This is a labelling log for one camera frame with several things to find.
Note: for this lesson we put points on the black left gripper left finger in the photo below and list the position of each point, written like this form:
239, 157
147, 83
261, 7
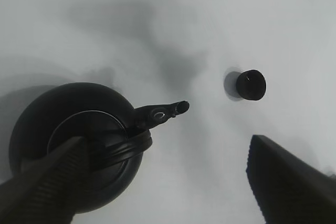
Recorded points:
49, 191

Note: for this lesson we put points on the small black teacup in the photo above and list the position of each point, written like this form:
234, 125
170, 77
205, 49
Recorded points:
251, 85

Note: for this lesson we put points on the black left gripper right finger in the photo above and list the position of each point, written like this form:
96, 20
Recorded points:
286, 189

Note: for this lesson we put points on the black teapot with handle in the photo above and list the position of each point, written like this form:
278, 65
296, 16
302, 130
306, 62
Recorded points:
117, 134

